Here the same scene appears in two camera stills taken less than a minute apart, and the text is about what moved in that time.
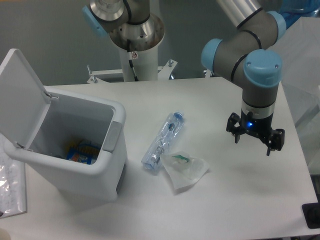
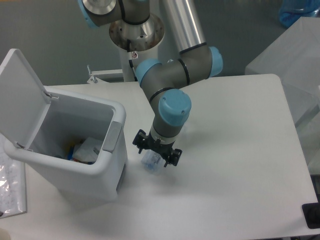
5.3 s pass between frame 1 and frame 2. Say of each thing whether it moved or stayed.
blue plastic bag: stayed
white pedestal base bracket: stayed
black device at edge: stayed
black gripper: moved
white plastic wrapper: moved
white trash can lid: stayed
